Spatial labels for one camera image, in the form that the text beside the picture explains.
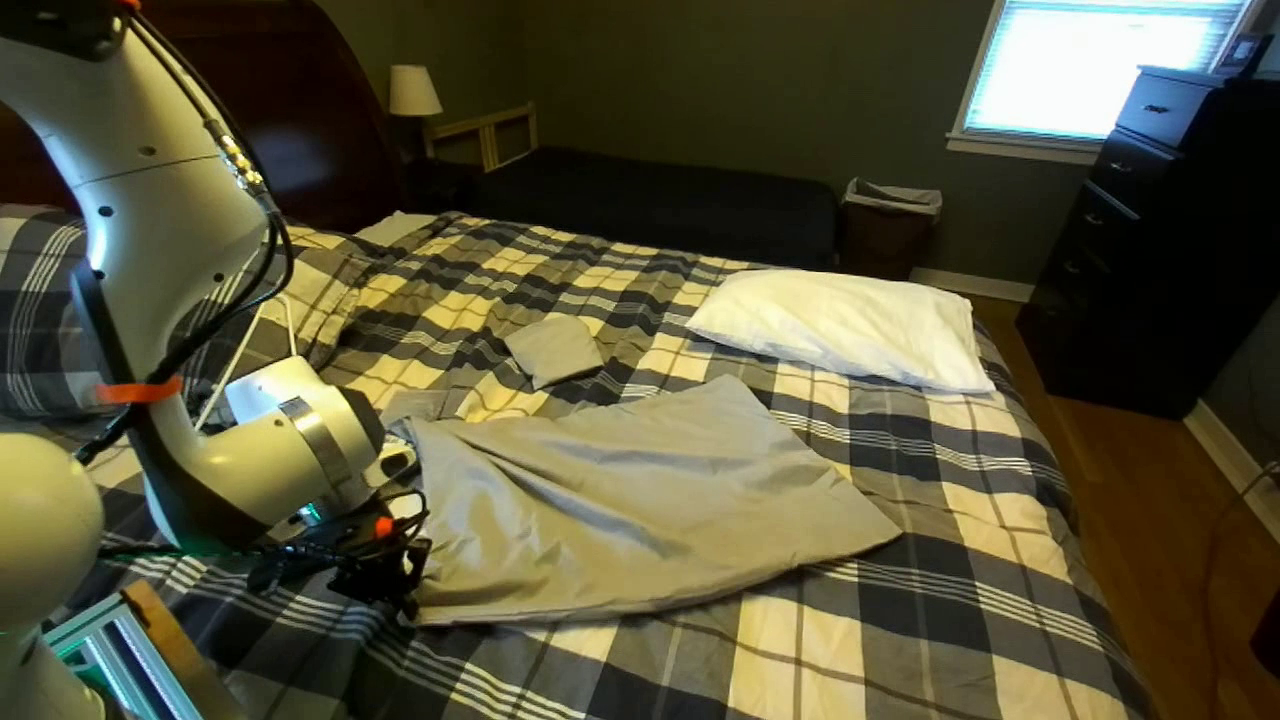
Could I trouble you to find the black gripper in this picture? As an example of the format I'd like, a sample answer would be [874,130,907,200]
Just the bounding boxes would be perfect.
[251,494,430,616]

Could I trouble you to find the grey pillow case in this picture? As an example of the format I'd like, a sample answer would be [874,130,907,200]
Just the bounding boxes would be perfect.
[384,372,907,632]

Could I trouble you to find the plaid pillow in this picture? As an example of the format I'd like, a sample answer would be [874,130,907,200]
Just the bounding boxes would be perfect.
[0,200,123,424]

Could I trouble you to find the white pillow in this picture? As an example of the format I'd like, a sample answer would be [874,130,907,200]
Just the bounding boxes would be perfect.
[685,270,998,399]

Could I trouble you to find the wood and green robot stand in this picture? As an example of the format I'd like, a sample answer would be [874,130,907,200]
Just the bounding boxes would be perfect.
[34,577,257,720]

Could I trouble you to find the small folded grey cloth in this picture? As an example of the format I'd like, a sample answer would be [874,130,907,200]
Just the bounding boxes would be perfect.
[498,312,610,391]

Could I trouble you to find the wooden open shelf nightstand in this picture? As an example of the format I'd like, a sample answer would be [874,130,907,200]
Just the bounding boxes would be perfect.
[422,101,541,177]

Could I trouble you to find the dark wooden headboard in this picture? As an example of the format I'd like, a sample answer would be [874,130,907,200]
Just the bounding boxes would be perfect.
[0,0,405,238]

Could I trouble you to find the black couch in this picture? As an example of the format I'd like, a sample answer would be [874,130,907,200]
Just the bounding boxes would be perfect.
[475,143,843,273]

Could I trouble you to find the white shade table lamp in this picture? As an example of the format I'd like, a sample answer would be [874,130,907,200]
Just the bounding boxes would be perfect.
[384,61,447,158]

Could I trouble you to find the plaid yellow grey bedspread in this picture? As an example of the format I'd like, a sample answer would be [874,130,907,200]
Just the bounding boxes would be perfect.
[52,208,1154,720]

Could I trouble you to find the brown hamper with grey liner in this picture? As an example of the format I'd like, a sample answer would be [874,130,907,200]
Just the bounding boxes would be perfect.
[837,171,946,279]

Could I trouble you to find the black dresser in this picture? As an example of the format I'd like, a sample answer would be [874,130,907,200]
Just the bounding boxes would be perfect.
[1017,61,1280,424]

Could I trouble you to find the small black box on dresser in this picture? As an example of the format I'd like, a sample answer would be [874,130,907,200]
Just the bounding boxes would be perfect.
[1213,28,1277,82]

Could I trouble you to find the white wire hanger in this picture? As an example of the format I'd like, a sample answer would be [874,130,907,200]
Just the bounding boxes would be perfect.
[190,293,302,438]

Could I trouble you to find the orange strap on arm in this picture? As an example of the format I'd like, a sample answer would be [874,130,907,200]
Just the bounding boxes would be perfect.
[90,376,188,414]

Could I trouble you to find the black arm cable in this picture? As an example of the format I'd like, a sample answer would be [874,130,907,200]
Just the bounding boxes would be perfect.
[73,4,294,473]

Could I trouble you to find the bright window white frame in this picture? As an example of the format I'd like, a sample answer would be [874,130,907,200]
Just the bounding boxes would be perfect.
[946,0,1264,167]

